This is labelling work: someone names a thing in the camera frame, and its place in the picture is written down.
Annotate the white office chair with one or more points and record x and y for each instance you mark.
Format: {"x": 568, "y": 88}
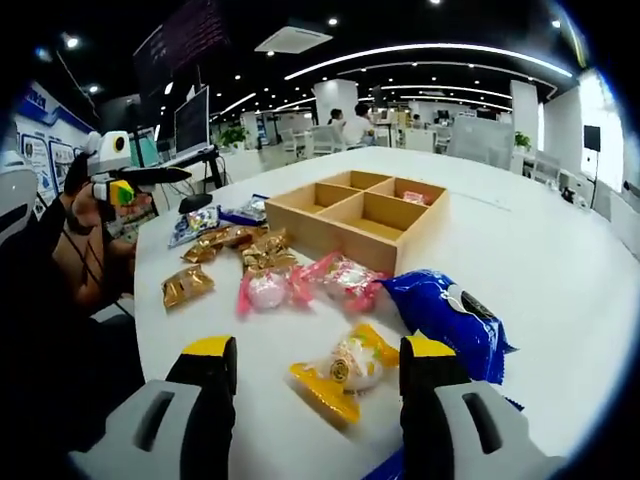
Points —
{"x": 292, "y": 142}
{"x": 327, "y": 140}

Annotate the wooden divided container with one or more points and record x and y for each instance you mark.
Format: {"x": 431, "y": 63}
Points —
{"x": 350, "y": 245}

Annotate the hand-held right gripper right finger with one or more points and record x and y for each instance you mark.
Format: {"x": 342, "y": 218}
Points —
{"x": 430, "y": 415}

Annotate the black television on stand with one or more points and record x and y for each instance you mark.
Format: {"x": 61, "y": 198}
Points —
{"x": 592, "y": 136}

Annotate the person's black shirt torso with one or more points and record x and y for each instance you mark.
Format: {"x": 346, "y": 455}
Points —
{"x": 50, "y": 360}

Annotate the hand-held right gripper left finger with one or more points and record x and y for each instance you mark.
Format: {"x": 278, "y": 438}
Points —
{"x": 200, "y": 415}

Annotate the yellow marshmallow packet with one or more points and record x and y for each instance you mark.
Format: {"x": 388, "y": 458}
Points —
{"x": 345, "y": 372}

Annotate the ceiling air conditioner unit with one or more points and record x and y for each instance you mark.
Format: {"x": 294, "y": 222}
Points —
{"x": 295, "y": 40}

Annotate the large dark hanging display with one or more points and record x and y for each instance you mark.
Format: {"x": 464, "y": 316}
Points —
{"x": 195, "y": 30}

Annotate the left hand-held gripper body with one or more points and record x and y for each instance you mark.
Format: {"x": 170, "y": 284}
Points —
{"x": 110, "y": 152}

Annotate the curved ceiling light strip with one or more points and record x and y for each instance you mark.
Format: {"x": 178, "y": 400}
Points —
{"x": 430, "y": 49}

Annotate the silver laptop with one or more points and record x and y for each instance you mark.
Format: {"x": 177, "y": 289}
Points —
{"x": 192, "y": 120}

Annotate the pink marshmallow packet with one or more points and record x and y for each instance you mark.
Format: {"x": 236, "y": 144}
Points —
{"x": 350, "y": 280}
{"x": 267, "y": 292}
{"x": 415, "y": 197}

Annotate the translucent desk partition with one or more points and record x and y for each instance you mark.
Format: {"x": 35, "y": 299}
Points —
{"x": 480, "y": 142}

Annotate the small black device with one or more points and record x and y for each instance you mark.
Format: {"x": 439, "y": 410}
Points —
{"x": 574, "y": 195}

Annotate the white table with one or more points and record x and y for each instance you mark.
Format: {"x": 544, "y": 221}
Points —
{"x": 525, "y": 280}

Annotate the potted green plant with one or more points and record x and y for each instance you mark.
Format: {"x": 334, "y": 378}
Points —
{"x": 522, "y": 140}
{"x": 235, "y": 136}

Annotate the person's left hand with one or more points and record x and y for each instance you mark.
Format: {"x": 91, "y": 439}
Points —
{"x": 82, "y": 215}

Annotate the blue Oreo cookie pack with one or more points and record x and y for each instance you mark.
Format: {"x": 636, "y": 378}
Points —
{"x": 440, "y": 310}
{"x": 385, "y": 467}

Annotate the blue white wall poster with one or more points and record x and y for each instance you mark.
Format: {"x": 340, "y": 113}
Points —
{"x": 40, "y": 107}

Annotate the colourful QQ candy packet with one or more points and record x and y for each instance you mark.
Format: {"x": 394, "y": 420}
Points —
{"x": 192, "y": 225}

